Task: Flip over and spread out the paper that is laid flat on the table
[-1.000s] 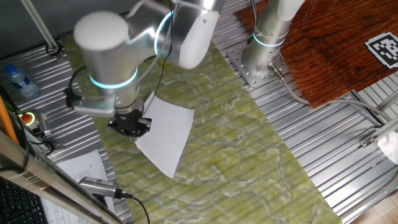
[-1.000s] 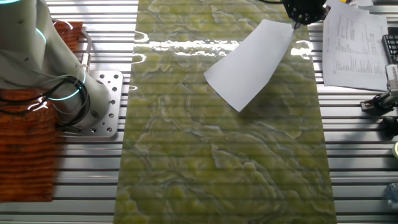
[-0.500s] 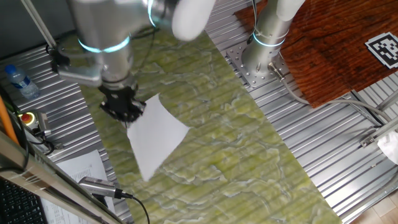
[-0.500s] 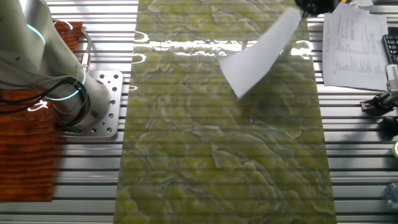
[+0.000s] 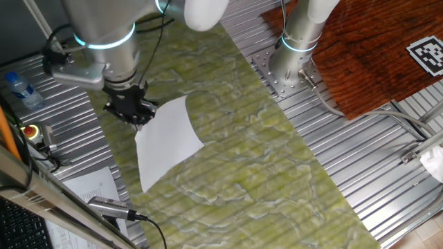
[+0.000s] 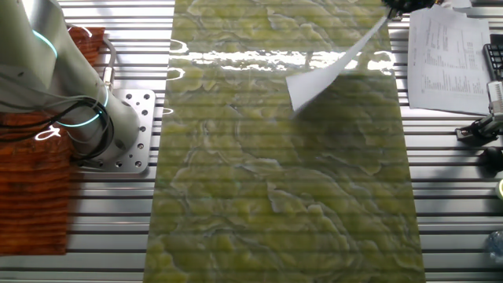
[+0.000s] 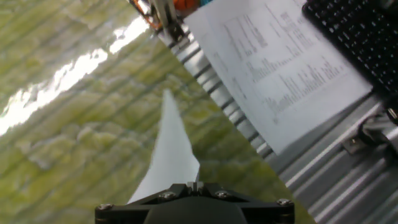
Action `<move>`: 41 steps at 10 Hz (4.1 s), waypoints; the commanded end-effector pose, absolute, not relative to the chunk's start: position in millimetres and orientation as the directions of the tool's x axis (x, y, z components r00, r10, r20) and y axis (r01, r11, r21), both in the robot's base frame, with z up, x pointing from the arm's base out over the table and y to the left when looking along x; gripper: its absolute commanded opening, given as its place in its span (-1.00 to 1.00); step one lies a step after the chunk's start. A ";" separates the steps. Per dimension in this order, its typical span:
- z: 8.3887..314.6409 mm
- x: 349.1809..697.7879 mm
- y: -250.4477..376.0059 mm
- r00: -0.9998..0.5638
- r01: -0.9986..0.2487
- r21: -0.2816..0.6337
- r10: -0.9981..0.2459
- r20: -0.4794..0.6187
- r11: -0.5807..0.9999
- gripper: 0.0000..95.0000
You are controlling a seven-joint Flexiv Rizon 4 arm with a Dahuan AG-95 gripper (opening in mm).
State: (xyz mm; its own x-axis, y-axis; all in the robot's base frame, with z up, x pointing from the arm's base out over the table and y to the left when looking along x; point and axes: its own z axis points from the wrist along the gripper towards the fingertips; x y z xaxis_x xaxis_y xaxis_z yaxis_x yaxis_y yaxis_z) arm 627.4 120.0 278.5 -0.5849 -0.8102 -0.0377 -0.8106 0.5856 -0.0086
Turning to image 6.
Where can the black keyboard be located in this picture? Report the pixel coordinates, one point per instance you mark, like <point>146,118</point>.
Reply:
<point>495,55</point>

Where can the green marble pattern mat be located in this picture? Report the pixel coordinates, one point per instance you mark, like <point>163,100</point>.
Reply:
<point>275,196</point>

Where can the clear plastic water bottle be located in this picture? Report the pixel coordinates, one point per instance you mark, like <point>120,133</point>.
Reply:
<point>496,243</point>

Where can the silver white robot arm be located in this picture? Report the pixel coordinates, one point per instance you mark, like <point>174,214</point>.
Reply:
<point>35,59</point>

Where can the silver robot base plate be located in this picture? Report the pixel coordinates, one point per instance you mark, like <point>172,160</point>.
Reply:
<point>133,157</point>

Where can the metal corner bracket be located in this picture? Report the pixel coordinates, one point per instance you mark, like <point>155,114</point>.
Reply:
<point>399,15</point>

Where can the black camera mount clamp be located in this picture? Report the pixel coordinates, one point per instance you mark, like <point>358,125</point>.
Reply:
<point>477,129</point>

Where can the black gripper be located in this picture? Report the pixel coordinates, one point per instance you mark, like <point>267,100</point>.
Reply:
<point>420,3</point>

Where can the brown wooden board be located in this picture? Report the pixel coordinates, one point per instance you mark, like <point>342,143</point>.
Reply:
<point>31,196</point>

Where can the silver depth camera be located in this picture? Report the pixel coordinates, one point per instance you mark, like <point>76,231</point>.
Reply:
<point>496,98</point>

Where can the printed white paper sheet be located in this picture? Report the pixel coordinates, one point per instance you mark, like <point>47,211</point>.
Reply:
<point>448,67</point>

